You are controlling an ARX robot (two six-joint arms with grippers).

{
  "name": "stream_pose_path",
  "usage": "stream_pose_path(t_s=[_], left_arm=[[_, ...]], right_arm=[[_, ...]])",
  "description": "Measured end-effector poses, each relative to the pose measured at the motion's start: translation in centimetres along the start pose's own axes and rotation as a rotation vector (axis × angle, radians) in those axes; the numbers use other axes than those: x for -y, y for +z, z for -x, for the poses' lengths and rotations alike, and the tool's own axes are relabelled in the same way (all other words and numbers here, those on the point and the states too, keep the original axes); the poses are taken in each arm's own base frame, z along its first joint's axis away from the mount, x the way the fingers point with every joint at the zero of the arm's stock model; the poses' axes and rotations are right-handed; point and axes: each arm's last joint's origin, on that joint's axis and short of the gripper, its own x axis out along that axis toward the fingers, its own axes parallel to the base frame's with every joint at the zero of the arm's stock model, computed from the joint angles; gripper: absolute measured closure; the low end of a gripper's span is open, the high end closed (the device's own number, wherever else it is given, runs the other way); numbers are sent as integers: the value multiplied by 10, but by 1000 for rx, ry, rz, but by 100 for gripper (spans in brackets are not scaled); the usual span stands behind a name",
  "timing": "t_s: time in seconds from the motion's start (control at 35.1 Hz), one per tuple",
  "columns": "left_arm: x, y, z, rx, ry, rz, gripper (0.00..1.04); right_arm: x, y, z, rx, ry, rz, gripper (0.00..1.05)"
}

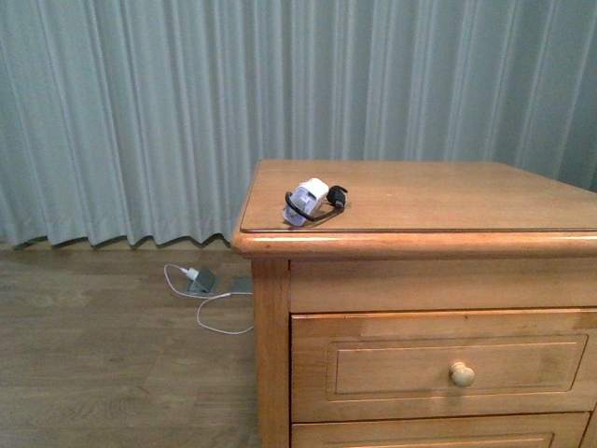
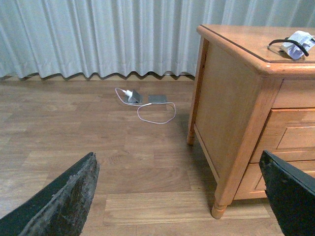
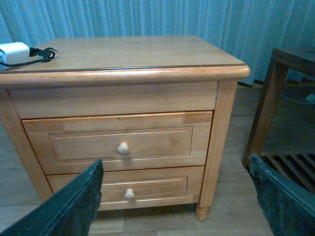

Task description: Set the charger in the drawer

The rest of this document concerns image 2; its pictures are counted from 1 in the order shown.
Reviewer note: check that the wooden drawer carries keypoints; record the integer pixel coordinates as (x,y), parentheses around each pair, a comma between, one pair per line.
(289,134)
(296,94)
(253,185)

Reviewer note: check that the white wall plug adapter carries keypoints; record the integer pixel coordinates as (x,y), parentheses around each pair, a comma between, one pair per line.
(128,93)

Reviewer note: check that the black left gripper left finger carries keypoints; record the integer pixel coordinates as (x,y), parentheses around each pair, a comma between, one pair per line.
(59,209)

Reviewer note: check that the closed metal floor socket plate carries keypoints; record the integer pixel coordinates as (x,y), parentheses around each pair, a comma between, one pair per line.
(157,99)

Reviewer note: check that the open metal floor socket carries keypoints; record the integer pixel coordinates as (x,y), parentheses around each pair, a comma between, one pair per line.
(135,99)

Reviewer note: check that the light grey curtain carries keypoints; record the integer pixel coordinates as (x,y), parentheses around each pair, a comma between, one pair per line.
(68,37)

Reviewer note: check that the wooden drawer cabinet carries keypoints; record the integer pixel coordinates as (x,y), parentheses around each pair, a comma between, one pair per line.
(236,84)

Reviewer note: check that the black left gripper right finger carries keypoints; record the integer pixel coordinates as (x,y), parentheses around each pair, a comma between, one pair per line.
(291,194)

